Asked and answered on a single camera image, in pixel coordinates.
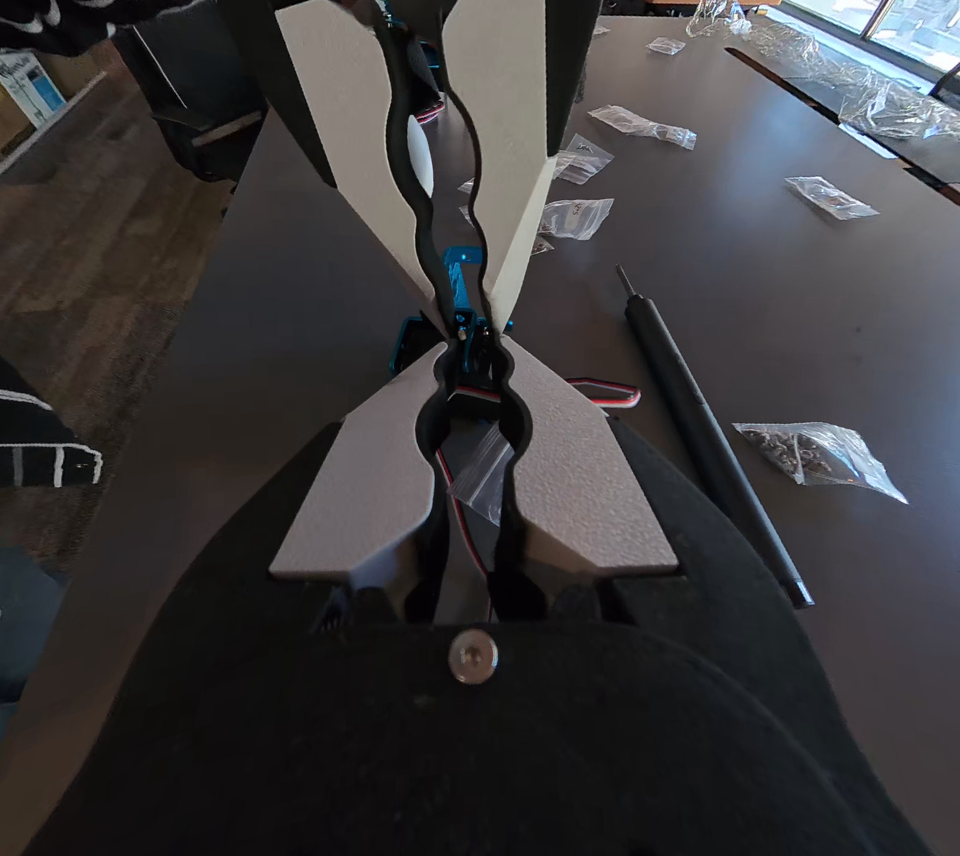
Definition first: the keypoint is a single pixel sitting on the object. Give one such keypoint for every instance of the clear bag of many screws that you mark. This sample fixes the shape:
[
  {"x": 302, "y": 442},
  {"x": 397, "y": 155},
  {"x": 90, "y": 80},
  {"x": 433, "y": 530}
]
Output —
[{"x": 810, "y": 455}]

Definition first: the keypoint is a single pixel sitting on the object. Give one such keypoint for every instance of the black electric screwdriver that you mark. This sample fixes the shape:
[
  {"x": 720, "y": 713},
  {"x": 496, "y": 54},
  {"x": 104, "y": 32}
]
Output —
[{"x": 709, "y": 436}]

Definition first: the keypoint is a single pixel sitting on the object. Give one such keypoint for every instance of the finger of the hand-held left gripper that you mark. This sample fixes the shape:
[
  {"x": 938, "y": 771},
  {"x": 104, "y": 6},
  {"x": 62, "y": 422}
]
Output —
[
  {"x": 502, "y": 84},
  {"x": 345, "y": 106}
]

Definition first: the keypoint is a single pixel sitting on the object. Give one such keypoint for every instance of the blue bracket servo assembly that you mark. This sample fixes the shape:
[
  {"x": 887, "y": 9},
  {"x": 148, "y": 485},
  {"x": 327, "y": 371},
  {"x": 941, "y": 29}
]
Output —
[{"x": 459, "y": 258}]

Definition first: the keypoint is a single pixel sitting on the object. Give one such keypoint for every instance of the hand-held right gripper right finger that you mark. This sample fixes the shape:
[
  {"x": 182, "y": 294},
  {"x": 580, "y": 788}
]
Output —
[{"x": 592, "y": 496}]

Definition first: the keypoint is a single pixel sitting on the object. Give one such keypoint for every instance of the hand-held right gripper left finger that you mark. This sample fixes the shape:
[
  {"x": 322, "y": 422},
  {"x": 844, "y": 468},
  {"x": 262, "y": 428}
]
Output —
[{"x": 360, "y": 496}]

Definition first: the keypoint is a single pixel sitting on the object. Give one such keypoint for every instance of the person's torso striped shirt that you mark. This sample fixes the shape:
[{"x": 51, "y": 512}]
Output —
[{"x": 37, "y": 451}]

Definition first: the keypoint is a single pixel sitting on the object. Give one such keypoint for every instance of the white blue printed box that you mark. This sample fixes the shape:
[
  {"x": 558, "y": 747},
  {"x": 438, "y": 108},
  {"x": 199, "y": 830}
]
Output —
[{"x": 30, "y": 91}]

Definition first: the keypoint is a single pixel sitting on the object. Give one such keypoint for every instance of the crumpled clear plastic wrap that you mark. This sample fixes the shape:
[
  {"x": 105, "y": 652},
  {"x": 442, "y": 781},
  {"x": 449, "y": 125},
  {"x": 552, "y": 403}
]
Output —
[{"x": 885, "y": 106}]

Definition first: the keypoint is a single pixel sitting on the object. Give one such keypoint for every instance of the long crumpled clear bag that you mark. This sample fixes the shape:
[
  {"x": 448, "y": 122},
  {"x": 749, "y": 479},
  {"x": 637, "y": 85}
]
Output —
[{"x": 637, "y": 124}]

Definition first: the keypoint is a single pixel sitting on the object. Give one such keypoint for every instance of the dark chair with pale piping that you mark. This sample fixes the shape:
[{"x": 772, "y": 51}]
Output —
[{"x": 172, "y": 69}]

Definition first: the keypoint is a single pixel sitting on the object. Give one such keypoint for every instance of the clear bag of brass nuts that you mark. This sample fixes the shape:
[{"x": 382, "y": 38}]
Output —
[{"x": 541, "y": 246}]

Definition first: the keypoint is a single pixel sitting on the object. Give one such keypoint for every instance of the person's legs blue jeans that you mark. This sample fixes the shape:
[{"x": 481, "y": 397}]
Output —
[{"x": 22, "y": 616}]

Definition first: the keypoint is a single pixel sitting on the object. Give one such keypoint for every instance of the dark brown desk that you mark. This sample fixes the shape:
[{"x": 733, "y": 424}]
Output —
[{"x": 750, "y": 316}]

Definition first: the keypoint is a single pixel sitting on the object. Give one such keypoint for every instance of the clear bag with white label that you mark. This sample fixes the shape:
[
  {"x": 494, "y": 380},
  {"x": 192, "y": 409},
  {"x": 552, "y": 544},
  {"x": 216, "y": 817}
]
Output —
[{"x": 484, "y": 477}]

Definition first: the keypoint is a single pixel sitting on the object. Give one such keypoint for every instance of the clear bag with handwritten mark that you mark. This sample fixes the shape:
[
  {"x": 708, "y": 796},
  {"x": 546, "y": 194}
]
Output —
[{"x": 581, "y": 215}]

